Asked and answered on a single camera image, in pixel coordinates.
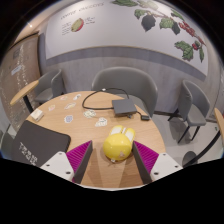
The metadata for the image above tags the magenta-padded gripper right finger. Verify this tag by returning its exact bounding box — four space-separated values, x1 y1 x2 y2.
131 140 184 185

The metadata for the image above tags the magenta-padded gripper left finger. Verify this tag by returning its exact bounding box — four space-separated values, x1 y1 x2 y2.
39 140 94 185

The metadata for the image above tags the yellow computer mouse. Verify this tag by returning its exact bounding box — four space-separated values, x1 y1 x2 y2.
102 124 137 163

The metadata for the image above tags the dark grey mouse pad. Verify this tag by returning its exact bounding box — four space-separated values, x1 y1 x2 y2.
10 119 72 168

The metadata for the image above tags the small white box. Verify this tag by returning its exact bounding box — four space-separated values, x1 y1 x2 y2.
30 108 45 123

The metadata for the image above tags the grey upholstered chair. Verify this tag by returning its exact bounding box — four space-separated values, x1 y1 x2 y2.
91 66 159 118
33 68 67 105
167 79 212 145

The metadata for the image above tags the flat black box device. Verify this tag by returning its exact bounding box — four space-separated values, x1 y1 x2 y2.
111 98 138 118

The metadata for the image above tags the black cable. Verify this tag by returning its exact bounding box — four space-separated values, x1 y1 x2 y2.
81 87 130 111

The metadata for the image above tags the brown wall notice board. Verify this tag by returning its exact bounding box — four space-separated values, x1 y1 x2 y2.
0 33 43 131

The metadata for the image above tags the white plant print wall mural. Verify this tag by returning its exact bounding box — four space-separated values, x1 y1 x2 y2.
44 0 209 78

